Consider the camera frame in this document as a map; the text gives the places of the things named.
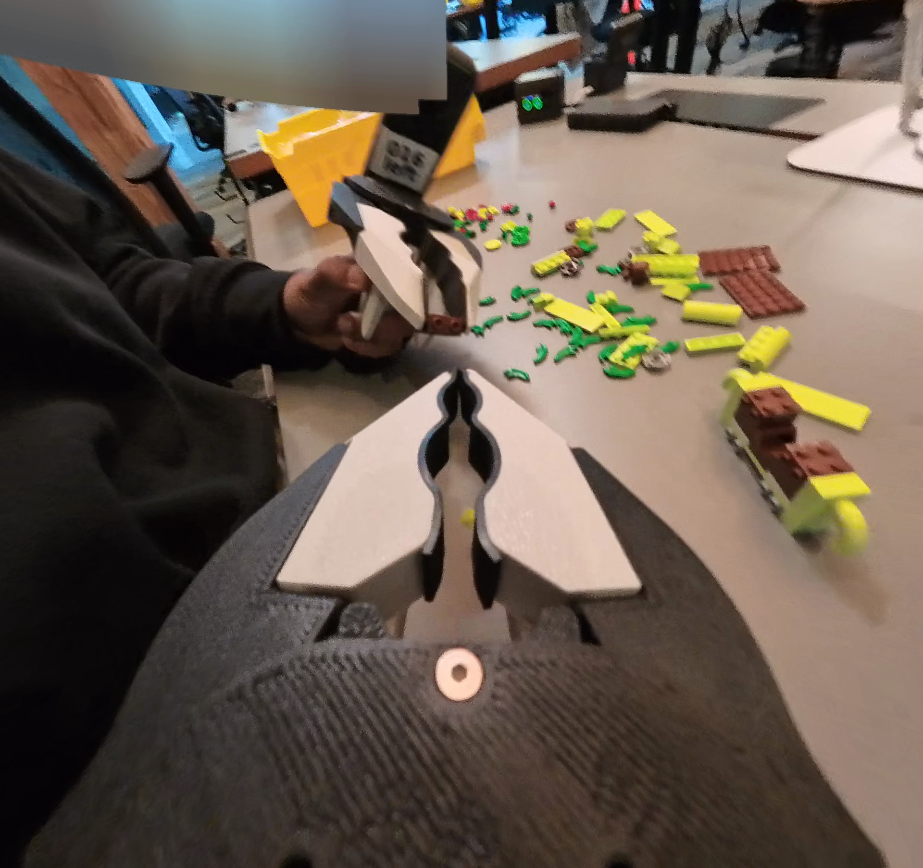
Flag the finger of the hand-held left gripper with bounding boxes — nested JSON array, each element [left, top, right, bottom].
[[422, 230, 484, 330], [355, 203, 428, 333]]

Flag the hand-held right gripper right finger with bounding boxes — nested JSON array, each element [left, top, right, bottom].
[[465, 369, 643, 607]]

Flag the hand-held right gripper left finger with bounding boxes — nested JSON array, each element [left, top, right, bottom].
[[276, 369, 461, 604]]

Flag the person's left forearm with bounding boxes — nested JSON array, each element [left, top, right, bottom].
[[94, 230, 307, 379]]

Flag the person's left hand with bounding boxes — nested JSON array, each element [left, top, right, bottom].
[[283, 254, 417, 359]]

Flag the small red flower pieces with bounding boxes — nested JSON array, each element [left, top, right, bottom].
[[447, 201, 560, 231]]

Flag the yellow plastic bin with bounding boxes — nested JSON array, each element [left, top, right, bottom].
[[258, 93, 486, 227]]

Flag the scattered green leaf pieces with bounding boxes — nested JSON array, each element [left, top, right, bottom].
[[472, 223, 715, 384]]

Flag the black device with green lights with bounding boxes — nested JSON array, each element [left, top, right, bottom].
[[515, 69, 565, 125]]

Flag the brown-edged background table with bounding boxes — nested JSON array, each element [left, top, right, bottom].
[[450, 32, 581, 90]]

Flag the black foam pad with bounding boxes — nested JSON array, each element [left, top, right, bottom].
[[566, 93, 679, 134]]

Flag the brown and lime brick model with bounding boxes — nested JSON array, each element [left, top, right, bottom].
[[723, 368, 873, 558]]

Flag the black office chair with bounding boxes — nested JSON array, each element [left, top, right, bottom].
[[123, 141, 217, 256]]

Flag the scattered lime bricks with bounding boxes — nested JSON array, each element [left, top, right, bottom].
[[490, 208, 871, 431]]

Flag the black upright device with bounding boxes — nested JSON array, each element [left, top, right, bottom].
[[583, 13, 644, 94]]

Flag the brown studded plate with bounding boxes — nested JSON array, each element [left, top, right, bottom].
[[698, 246, 781, 276], [720, 270, 806, 320]]

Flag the person's black-clothed torso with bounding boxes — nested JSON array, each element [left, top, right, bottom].
[[0, 75, 289, 868]]

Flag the grey flat tray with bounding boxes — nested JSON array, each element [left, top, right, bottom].
[[645, 88, 825, 135]]

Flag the white stand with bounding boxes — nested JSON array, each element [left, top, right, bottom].
[[786, 0, 923, 193]]

